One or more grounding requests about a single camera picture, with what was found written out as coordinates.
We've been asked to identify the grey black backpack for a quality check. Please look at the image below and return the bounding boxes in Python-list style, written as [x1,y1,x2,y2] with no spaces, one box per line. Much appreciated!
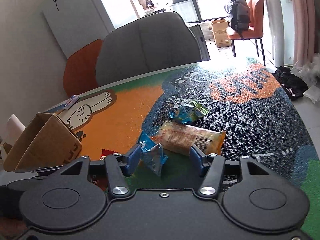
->
[225,0,251,40]

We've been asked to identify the white plastic bag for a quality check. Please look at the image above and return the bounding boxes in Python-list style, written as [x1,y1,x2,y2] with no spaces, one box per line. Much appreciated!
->
[291,54,320,104]

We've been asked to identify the red snack packet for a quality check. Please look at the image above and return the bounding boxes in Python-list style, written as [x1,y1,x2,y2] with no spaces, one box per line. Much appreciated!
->
[99,149,120,160]

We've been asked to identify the black bag on floor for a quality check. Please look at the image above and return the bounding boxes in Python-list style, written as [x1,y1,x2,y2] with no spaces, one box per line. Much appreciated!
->
[272,66,308,101]

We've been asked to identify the orange chair by window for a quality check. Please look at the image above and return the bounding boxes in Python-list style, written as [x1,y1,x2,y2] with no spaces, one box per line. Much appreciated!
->
[226,0,265,60]

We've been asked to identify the small tissue pack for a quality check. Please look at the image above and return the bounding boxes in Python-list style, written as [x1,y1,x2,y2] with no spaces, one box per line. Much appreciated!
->
[62,95,80,110]

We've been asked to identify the colourful cat table mat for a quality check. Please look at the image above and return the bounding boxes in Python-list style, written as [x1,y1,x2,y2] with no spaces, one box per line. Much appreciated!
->
[59,59,319,239]

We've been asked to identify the blue green plum snack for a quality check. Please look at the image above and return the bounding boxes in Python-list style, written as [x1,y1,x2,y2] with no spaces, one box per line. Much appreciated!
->
[169,101,209,125]

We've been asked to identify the orange chair near wall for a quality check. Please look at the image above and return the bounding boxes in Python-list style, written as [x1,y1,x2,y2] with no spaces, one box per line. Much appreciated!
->
[63,40,103,97]

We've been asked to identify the brown cardboard box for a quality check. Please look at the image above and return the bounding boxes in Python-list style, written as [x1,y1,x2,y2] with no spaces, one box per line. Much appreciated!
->
[3,113,82,172]

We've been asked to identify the white cabinet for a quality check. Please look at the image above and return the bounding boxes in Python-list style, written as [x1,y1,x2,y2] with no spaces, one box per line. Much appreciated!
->
[42,0,114,58]

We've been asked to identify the white paper roll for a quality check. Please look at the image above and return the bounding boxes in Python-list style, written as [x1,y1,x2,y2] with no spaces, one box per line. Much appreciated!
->
[1,114,25,160]

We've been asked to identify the cardboard box on floor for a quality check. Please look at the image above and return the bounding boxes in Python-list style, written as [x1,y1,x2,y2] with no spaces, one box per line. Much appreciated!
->
[211,19,231,48]

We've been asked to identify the pink curtain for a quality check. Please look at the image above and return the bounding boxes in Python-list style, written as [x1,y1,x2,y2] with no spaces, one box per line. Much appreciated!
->
[292,0,316,65]

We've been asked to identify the blue small snack packet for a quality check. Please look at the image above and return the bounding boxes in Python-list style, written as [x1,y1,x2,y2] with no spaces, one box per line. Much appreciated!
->
[138,131,168,177]

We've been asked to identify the long biscuit pack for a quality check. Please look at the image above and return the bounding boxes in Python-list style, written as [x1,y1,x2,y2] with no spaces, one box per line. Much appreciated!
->
[151,121,226,155]

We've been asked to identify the grey upholstered chair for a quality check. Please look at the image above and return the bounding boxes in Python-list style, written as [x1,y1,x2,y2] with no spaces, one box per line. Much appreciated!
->
[95,11,210,86]

